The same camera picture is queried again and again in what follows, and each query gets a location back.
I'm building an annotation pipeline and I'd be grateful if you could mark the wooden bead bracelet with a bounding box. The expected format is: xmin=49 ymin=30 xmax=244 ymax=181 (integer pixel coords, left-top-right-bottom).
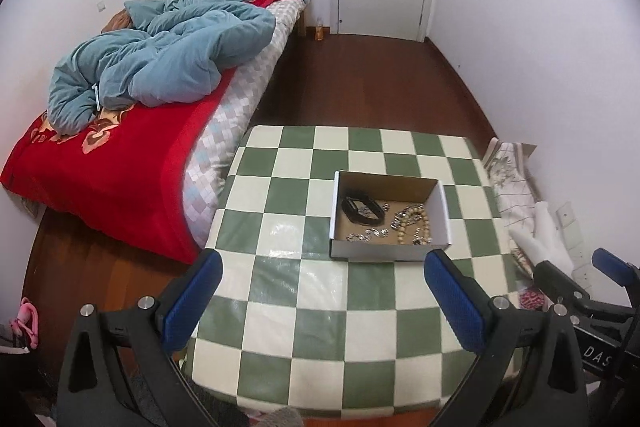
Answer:
xmin=392 ymin=204 xmax=432 ymax=246

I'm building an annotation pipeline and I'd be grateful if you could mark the floral quilted cloth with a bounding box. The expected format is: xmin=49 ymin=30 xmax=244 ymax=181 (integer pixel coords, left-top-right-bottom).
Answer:
xmin=481 ymin=137 xmax=542 ymax=279

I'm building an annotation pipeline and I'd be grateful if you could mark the bed with red blanket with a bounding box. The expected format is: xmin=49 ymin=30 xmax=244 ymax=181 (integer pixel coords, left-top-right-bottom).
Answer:
xmin=0 ymin=0 xmax=307 ymax=265

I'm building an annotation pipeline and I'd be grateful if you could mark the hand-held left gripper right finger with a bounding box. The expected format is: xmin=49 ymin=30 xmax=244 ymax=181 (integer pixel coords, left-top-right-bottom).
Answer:
xmin=423 ymin=249 xmax=589 ymax=427

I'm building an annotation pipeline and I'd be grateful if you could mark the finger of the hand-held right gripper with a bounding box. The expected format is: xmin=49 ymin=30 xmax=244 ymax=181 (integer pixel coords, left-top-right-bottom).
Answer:
xmin=592 ymin=248 xmax=640 ymax=305
xmin=532 ymin=260 xmax=596 ymax=320

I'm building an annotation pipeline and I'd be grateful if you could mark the black wristband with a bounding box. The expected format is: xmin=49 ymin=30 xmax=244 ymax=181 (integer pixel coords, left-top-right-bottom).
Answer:
xmin=341 ymin=190 xmax=384 ymax=224

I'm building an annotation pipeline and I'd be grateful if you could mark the white power strip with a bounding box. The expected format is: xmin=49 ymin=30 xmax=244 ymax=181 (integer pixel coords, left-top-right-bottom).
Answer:
xmin=556 ymin=201 xmax=602 ymax=299

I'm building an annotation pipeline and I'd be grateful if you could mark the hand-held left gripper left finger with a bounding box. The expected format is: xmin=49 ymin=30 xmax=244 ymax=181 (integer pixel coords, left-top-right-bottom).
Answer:
xmin=57 ymin=250 xmax=224 ymax=427

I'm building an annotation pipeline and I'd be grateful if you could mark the blue duvet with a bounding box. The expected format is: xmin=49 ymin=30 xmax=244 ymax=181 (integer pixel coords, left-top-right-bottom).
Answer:
xmin=46 ymin=0 xmax=309 ymax=134

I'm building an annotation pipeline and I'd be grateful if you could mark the red print bag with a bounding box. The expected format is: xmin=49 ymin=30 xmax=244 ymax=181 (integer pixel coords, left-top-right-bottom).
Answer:
xmin=517 ymin=288 xmax=545 ymax=311

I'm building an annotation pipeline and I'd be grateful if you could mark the silver charm chain necklace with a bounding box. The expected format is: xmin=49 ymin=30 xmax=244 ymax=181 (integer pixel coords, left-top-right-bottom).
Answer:
xmin=391 ymin=208 xmax=420 ymax=229

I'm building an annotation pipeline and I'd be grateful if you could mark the white plastic bag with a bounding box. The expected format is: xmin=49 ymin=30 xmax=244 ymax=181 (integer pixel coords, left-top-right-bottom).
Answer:
xmin=509 ymin=200 xmax=577 ymax=274

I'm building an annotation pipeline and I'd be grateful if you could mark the white cardboard box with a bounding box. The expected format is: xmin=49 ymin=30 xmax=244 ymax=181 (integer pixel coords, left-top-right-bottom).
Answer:
xmin=328 ymin=170 xmax=453 ymax=262

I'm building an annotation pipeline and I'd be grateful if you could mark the pink slipper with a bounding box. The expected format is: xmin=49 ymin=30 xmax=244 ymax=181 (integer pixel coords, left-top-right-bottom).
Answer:
xmin=9 ymin=298 xmax=42 ymax=350

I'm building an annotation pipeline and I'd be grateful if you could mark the green checkered tablecloth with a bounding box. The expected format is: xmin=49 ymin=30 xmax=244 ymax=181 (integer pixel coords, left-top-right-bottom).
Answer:
xmin=179 ymin=125 xmax=527 ymax=414

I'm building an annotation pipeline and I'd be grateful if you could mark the silver chain bracelet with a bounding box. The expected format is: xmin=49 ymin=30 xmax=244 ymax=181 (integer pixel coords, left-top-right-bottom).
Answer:
xmin=346 ymin=228 xmax=391 ymax=243

